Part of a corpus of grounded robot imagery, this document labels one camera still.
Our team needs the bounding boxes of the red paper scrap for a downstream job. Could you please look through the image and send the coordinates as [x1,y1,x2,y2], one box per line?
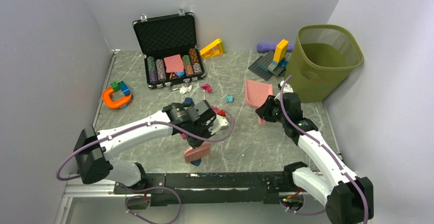
[218,110,226,117]

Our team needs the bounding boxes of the white paper scrap near case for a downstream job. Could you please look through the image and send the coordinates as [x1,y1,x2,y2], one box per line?
[179,85,192,94]

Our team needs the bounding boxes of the yellow triangular block toy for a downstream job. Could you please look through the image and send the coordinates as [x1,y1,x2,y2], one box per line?
[200,38,226,59]

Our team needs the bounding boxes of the cyan paper scrap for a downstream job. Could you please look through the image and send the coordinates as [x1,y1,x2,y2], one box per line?
[225,95,234,103]

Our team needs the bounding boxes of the green blue building blocks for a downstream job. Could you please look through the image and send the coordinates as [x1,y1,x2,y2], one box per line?
[110,81,131,96]

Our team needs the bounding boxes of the olive green waste basket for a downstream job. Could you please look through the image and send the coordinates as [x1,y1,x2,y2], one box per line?
[284,24,364,103]

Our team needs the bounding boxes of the magenta paper scrap near case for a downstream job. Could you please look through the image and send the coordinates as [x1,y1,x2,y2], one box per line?
[201,83,212,94]

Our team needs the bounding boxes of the aluminium frame rail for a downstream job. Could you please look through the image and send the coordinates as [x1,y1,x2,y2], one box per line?
[54,173,119,224]

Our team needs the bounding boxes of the black poker chip case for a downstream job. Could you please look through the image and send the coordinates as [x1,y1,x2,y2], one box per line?
[132,9,207,89]

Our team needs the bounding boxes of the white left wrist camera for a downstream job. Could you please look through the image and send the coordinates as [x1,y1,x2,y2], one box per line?
[207,115,230,136]

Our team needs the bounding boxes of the magenta scrap by brush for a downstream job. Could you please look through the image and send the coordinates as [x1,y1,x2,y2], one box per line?
[211,106,220,114]

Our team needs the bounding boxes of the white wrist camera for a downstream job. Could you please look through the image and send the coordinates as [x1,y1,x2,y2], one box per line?
[279,82,294,93]
[207,115,230,136]

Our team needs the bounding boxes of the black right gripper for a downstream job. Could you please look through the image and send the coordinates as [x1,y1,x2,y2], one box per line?
[256,95,288,124]

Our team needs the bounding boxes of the orange horseshoe toy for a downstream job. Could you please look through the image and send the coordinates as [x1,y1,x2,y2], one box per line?
[101,87,133,109]

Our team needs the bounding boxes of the pink hand brush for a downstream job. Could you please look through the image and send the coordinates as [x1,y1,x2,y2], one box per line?
[183,142,211,163]

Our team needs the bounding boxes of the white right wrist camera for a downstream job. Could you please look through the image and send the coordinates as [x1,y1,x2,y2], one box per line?
[279,82,294,93]

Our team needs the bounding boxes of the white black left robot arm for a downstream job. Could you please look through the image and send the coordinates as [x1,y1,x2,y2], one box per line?
[72,100,230,193]

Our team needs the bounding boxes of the pink card in case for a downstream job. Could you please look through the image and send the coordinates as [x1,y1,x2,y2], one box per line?
[163,54,184,73]

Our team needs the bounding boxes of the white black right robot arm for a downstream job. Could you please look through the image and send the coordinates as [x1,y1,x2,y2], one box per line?
[255,92,374,223]

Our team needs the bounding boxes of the dark blue paper scrap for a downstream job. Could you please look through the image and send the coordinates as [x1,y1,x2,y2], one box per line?
[183,97,194,106]

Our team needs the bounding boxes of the pink dustpan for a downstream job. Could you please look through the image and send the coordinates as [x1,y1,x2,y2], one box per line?
[245,79,273,108]

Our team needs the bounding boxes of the yellow building block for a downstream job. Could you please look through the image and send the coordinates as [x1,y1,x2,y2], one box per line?
[273,39,289,64]

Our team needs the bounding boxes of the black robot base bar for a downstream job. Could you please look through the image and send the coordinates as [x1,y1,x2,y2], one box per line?
[113,171,306,207]

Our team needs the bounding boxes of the grey building baseplate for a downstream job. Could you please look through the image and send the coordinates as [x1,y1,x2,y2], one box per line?
[248,51,292,81]

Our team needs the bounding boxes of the purple cylinder toy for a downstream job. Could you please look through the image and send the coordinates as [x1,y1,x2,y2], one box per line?
[256,43,294,53]

